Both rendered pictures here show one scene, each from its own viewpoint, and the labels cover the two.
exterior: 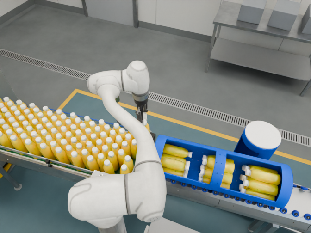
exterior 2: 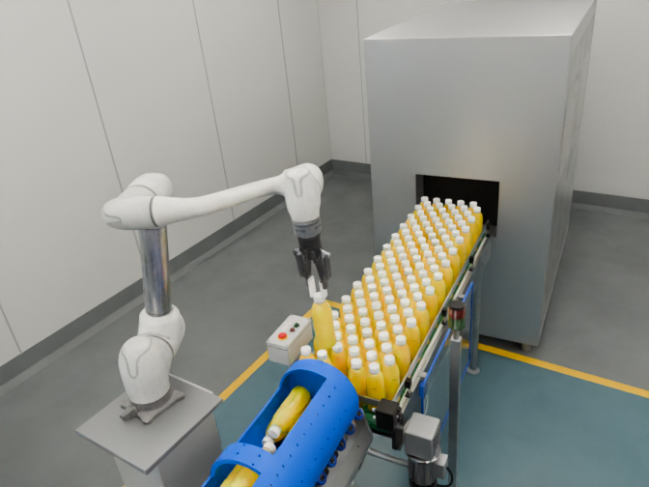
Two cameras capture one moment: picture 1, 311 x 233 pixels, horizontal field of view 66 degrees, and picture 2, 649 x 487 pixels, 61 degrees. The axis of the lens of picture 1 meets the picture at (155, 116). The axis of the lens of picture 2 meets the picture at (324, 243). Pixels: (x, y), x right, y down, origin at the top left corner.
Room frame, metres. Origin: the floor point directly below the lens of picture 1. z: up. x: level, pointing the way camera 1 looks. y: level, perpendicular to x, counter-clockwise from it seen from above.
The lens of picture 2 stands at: (1.34, -1.44, 2.48)
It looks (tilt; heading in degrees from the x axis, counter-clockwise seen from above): 28 degrees down; 105
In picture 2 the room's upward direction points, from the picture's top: 6 degrees counter-clockwise
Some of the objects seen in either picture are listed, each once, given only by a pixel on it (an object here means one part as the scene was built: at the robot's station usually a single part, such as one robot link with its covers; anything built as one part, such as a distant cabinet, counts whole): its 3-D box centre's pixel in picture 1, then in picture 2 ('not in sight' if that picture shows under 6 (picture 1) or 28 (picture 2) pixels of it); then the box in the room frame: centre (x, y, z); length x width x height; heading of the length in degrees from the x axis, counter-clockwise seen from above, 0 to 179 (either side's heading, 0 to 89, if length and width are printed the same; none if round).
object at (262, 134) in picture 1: (263, 134); not in sight; (1.14, -0.86, 1.03); 0.28 x 0.28 x 0.01
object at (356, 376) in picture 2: (135, 149); (357, 383); (1.00, 0.15, 0.99); 0.07 x 0.07 x 0.19
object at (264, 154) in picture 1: (245, 162); not in sight; (1.14, -0.86, 0.59); 0.28 x 0.28 x 0.88
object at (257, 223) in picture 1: (261, 219); not in sight; (0.71, -0.98, 0.31); 0.06 x 0.06 x 0.63; 75
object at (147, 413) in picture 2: not in sight; (147, 398); (0.23, -0.07, 1.05); 0.22 x 0.18 x 0.06; 63
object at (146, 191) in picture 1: (147, 193); (131, 212); (0.33, 0.02, 1.78); 0.18 x 0.14 x 0.13; 8
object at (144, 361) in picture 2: not in sight; (143, 364); (0.24, -0.04, 1.18); 0.18 x 0.16 x 0.22; 98
